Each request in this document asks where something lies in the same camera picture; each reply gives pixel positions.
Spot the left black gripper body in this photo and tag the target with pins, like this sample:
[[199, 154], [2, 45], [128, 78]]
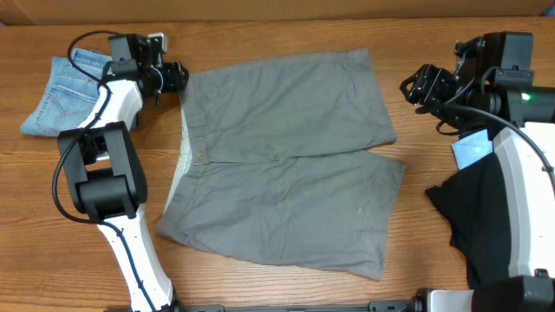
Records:
[[164, 78]]

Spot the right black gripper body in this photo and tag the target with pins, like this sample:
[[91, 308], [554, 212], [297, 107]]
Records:
[[435, 85]]

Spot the grey cotton shorts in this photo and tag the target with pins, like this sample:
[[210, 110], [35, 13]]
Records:
[[277, 166]]

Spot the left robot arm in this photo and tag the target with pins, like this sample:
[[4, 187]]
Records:
[[99, 178]]

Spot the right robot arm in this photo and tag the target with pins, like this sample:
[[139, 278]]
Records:
[[496, 93]]

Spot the light blue garment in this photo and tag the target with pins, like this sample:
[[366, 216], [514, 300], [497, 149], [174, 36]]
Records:
[[471, 147]]

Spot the folded blue denim jeans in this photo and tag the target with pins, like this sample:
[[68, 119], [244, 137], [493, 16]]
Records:
[[69, 96]]

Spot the black t-shirt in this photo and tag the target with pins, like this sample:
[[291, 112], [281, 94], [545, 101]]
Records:
[[474, 202]]

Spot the brown cardboard backdrop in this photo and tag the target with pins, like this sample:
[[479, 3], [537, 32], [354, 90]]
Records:
[[59, 12]]

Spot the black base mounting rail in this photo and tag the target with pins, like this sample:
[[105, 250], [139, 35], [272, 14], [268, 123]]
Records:
[[299, 308]]

